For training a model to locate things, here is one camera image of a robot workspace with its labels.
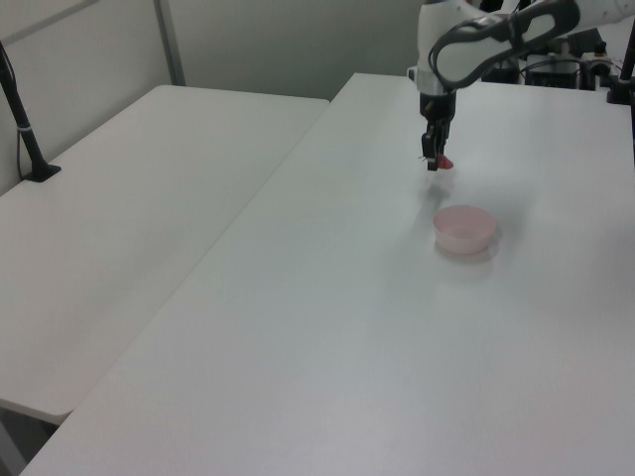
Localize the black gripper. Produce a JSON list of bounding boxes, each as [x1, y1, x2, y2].
[[419, 90, 456, 173]]

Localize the red strawberry with green leaves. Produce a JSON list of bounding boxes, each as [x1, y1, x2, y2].
[[417, 155, 455, 172]]

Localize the pink plastic bowl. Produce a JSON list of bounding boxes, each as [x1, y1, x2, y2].
[[432, 204, 499, 256]]

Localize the dark lab equipment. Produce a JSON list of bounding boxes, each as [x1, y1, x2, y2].
[[483, 27, 624, 93]]

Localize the white side table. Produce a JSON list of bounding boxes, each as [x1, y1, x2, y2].
[[0, 84, 332, 419]]

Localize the black camera stand pole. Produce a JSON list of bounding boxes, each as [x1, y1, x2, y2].
[[0, 41, 63, 183], [604, 29, 635, 106]]

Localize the grey metal partition post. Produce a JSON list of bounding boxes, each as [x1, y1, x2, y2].
[[152, 0, 187, 87]]

